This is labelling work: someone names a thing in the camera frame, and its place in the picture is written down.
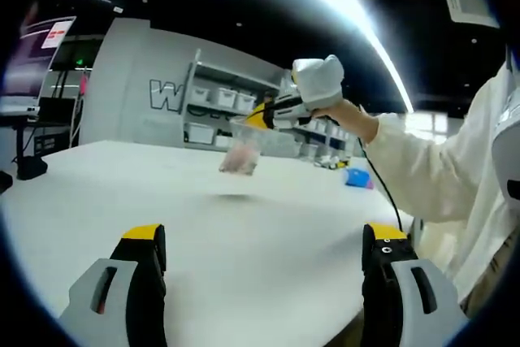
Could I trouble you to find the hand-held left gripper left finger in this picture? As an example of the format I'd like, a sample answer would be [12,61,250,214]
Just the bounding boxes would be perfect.
[58,223,168,347]

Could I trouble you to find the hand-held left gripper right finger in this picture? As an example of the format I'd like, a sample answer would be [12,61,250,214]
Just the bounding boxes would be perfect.
[361,223,470,347]

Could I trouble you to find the clear resealable bag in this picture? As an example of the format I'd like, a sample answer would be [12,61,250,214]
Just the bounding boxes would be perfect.
[218,115,269,177]

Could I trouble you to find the person's right hand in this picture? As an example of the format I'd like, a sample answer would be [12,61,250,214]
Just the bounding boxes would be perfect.
[312,99,373,143]

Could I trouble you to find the row of white storage bins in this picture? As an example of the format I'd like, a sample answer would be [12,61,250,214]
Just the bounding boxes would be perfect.
[190,85,354,157]

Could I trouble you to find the grey shelving unit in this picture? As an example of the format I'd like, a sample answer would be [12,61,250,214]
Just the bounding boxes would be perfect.
[182,49,358,161]

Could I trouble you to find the person's brown trousers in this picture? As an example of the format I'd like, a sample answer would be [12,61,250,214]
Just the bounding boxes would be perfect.
[458,236,519,319]

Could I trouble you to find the blue packet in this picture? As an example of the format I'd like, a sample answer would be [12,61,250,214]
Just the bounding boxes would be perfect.
[344,167,377,190]

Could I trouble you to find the person in white coat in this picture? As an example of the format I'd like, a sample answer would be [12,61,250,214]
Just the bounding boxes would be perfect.
[414,52,520,307]

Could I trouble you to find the black stand base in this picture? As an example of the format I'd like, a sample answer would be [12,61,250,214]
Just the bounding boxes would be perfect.
[14,123,50,181]

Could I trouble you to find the white chest-worn device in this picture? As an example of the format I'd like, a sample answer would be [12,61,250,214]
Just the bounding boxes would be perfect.
[489,90,520,210]

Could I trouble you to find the black monitor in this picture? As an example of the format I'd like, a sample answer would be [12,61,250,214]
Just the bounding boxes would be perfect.
[38,97,78,124]

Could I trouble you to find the large display screen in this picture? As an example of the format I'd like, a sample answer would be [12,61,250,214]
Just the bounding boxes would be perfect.
[0,15,78,116]

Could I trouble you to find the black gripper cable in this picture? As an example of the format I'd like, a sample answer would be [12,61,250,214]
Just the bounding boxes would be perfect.
[355,135,405,232]

